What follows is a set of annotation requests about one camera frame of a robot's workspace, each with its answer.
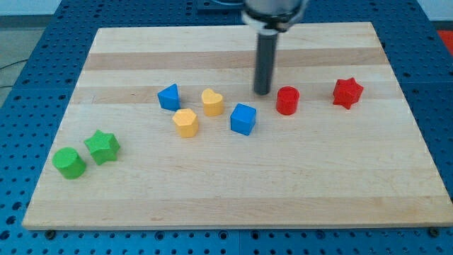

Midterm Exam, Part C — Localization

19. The green star block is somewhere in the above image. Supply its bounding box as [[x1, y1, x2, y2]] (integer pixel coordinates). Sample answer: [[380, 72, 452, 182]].
[[84, 130, 120, 165]]

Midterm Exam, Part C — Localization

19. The yellow hexagon block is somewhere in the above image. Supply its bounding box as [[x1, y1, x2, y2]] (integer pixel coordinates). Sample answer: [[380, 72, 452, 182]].
[[172, 108, 199, 138]]

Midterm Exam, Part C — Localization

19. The yellow heart block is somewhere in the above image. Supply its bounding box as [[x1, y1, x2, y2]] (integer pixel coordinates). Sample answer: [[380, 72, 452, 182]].
[[201, 89, 224, 117]]

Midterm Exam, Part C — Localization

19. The blue cube block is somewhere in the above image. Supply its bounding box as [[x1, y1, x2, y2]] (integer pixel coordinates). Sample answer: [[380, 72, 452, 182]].
[[230, 103, 257, 136]]

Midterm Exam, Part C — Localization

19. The red cylinder block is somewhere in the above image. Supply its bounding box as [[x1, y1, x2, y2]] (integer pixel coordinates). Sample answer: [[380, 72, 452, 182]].
[[276, 86, 300, 115]]

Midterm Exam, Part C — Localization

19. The wooden board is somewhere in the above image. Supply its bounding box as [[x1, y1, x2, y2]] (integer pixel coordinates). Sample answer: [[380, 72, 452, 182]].
[[23, 22, 452, 230]]

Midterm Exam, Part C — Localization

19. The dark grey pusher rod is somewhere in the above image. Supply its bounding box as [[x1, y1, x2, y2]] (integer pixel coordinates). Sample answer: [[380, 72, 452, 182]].
[[253, 34, 278, 96]]

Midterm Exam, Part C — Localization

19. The red star block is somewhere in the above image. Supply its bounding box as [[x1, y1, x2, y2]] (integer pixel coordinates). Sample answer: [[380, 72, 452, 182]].
[[333, 77, 364, 110]]

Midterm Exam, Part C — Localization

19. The green cylinder block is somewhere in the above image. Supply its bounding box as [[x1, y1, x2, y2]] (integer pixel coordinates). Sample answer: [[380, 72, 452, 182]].
[[52, 147, 86, 179]]

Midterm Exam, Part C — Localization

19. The black cable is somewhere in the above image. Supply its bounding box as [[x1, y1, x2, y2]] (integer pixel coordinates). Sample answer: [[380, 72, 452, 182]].
[[0, 58, 28, 89]]

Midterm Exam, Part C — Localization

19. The blue triangle block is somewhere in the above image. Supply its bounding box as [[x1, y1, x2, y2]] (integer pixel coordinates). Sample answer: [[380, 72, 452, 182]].
[[157, 84, 180, 111]]

